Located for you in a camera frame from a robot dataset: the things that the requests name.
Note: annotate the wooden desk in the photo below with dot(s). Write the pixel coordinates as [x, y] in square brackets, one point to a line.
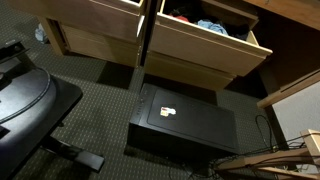
[293, 13]

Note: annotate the white crumpled plastic bag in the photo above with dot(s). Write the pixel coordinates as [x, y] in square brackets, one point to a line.
[40, 35]

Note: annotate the black platform foot bar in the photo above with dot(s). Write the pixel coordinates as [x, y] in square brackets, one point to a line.
[76, 155]

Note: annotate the wood drawer holding colourful clothes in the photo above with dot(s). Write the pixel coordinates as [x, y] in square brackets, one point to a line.
[206, 50]

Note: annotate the black round disc plate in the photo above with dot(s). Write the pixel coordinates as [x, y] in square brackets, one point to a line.
[23, 96]

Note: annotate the black computer tower case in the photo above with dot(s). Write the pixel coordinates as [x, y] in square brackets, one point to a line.
[196, 126]

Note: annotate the white orange sticker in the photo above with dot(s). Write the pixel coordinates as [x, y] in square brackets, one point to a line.
[167, 111]

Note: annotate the wooden easel stand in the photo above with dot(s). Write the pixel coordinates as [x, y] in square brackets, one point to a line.
[263, 160]

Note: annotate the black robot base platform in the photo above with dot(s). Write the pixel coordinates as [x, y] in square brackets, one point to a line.
[50, 110]

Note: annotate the light blue garment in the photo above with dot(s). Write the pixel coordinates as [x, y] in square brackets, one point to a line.
[211, 26]

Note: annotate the red garment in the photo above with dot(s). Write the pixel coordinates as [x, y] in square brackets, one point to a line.
[181, 18]

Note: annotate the plain closed wood drawer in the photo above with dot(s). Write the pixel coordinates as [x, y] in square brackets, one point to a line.
[103, 48]

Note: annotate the dark green garment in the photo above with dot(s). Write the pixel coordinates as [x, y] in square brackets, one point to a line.
[186, 8]

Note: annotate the wood drawer holding black garment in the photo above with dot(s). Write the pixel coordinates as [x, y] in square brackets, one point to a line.
[90, 16]

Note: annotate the black equipment bracket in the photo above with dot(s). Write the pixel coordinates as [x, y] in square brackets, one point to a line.
[11, 48]

